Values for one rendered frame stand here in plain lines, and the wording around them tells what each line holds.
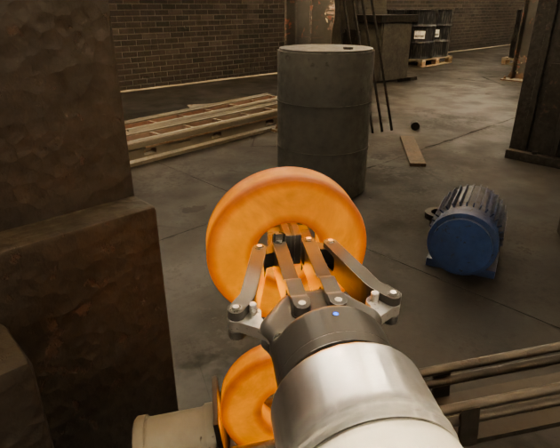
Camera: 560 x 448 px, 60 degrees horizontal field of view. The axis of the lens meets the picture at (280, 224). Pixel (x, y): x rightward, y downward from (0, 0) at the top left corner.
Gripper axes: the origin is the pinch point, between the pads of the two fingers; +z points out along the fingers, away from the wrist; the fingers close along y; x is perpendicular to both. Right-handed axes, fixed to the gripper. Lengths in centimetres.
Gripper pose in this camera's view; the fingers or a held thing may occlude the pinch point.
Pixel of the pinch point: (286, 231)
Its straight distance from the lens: 46.3
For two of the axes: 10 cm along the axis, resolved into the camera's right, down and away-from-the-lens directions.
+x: 0.1, -8.9, -4.6
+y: 9.9, -0.6, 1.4
